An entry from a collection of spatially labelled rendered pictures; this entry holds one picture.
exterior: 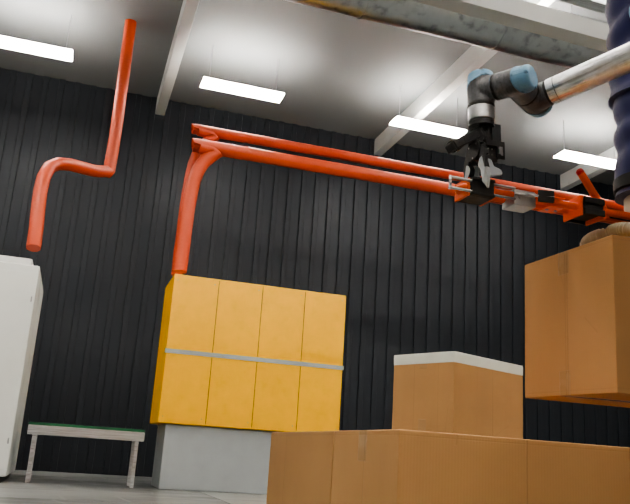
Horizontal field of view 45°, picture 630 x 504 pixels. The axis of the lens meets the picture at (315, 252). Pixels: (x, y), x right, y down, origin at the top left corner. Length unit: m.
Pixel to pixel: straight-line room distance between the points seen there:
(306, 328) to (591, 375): 7.59
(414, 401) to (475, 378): 0.33
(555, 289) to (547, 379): 0.25
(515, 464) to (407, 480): 0.27
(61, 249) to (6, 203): 1.09
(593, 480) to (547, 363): 0.45
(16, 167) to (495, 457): 11.65
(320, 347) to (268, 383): 0.80
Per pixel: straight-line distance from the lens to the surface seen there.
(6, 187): 12.89
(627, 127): 2.47
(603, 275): 2.09
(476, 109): 2.18
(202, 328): 9.21
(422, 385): 3.96
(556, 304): 2.23
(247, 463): 9.29
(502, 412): 4.16
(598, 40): 5.26
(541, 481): 1.84
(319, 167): 10.39
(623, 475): 1.97
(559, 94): 2.26
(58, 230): 12.66
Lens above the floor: 0.48
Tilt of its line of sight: 15 degrees up
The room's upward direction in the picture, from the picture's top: 4 degrees clockwise
